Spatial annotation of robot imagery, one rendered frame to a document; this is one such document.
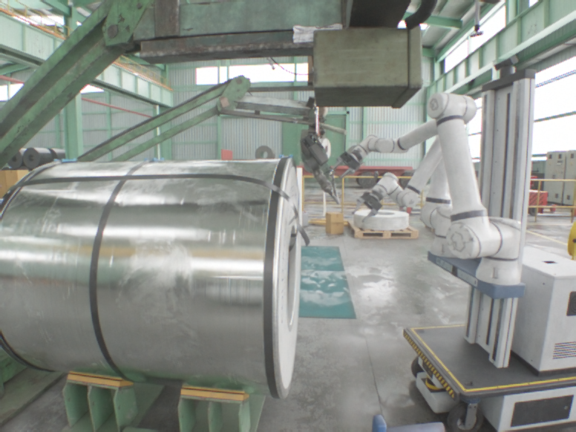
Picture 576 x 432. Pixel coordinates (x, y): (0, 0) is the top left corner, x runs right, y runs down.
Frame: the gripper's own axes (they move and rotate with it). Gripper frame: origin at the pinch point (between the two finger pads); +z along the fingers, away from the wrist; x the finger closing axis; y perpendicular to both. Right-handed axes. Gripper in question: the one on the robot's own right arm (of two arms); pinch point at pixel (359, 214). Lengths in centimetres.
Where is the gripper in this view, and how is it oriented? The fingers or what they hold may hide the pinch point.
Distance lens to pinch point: 202.9
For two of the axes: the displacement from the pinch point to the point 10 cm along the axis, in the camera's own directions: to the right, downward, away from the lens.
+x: 7.5, 6.6, -1.2
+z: -6.6, 7.0, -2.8
